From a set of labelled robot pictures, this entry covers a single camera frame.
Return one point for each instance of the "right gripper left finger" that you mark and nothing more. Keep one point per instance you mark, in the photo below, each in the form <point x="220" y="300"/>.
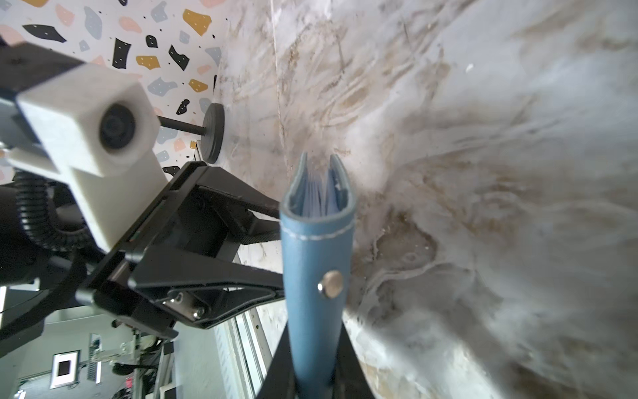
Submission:
<point x="280" y="382"/>

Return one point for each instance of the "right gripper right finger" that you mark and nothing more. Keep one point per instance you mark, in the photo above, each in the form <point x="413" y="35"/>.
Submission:
<point x="349" y="381"/>

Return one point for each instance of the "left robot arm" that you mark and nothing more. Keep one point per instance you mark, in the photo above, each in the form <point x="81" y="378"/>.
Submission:
<point x="35" y="248"/>

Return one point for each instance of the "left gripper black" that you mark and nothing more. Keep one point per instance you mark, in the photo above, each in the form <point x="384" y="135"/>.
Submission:
<point x="177" y="263"/>

